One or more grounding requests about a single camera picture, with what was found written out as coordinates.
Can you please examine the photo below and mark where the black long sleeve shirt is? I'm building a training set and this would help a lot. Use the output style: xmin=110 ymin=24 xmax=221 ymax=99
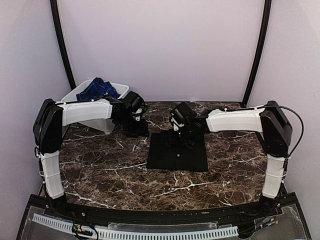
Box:
xmin=146 ymin=129 xmax=208 ymax=172

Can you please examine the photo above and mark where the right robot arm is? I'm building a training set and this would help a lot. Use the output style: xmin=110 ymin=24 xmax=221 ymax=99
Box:
xmin=164 ymin=100 xmax=296 ymax=217

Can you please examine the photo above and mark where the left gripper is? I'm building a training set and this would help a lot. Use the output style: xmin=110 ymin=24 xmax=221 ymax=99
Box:
xmin=116 ymin=112 xmax=150 ymax=138

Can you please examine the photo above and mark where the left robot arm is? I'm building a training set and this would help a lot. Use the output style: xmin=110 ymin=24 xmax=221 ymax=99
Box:
xmin=32 ymin=91 xmax=149 ymax=218

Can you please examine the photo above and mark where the white plastic bin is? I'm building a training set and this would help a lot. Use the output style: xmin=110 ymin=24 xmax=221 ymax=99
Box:
xmin=61 ymin=79 xmax=130 ymax=135

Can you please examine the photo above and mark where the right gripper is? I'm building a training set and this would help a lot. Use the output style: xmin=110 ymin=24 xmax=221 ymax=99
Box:
xmin=163 ymin=122 xmax=195 ymax=147

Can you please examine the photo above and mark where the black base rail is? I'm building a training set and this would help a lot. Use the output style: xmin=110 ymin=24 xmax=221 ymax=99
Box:
xmin=17 ymin=191 xmax=311 ymax=240

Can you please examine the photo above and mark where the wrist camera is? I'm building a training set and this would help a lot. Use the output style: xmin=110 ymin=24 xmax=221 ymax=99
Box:
xmin=169 ymin=102 xmax=197 ymax=131
xmin=122 ymin=91 xmax=148 ymax=121

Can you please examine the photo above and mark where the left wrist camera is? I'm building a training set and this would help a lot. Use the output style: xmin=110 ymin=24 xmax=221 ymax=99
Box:
xmin=122 ymin=91 xmax=148 ymax=121

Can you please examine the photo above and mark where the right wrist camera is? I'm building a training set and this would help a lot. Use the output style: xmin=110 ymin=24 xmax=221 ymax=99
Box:
xmin=169 ymin=102 xmax=197 ymax=131

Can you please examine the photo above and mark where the black frame post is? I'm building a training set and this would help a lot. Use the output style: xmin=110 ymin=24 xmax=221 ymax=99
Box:
xmin=49 ymin=0 xmax=76 ymax=90
xmin=240 ymin=0 xmax=272 ymax=107

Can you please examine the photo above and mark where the white slotted cable duct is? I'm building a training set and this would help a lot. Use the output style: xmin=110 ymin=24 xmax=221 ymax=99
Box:
xmin=32 ymin=213 xmax=239 ymax=240

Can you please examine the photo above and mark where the blue plaid shirt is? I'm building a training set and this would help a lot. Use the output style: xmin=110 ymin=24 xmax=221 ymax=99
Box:
xmin=76 ymin=77 xmax=120 ymax=102

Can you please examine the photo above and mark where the right black frame post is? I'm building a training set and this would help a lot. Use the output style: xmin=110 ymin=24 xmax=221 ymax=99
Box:
xmin=240 ymin=0 xmax=272 ymax=107

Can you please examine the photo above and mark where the left black frame post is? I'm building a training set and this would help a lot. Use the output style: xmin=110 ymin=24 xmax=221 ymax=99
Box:
xmin=49 ymin=0 xmax=76 ymax=90

